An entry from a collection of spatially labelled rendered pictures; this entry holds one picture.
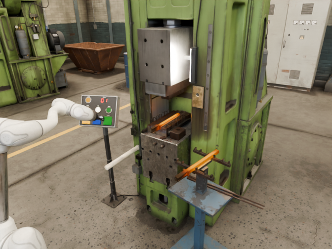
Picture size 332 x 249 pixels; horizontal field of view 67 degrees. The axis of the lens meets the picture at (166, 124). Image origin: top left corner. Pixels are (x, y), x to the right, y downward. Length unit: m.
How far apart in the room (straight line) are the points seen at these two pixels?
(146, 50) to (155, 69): 0.16
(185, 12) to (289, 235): 2.12
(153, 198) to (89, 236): 0.68
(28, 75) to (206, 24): 5.22
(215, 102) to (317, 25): 5.12
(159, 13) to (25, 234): 1.67
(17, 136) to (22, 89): 5.22
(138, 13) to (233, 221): 2.08
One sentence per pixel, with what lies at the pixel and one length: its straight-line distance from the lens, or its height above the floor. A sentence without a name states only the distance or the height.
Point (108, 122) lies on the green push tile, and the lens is 2.28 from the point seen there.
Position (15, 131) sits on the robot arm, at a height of 1.39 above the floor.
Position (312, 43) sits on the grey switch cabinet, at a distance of 6.88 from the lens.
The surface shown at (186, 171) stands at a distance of 1.66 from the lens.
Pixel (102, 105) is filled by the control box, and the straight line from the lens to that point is 2.33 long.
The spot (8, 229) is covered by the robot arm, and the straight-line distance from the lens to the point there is 1.67.
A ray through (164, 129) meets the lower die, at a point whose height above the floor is 0.98.
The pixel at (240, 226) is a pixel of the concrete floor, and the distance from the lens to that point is 2.69.
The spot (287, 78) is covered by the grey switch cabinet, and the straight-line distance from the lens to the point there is 7.08.
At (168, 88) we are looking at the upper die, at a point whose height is 1.33.
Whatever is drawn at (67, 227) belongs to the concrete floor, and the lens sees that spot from 2.80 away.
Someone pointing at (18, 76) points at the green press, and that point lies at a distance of 6.54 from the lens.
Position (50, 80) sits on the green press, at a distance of 6.82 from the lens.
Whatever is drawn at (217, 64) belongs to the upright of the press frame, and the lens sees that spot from 1.88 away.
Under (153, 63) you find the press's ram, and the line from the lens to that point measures 1.98.
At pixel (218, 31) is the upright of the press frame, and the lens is 1.86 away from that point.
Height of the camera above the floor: 1.89
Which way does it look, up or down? 25 degrees down
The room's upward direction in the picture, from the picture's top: 1 degrees counter-clockwise
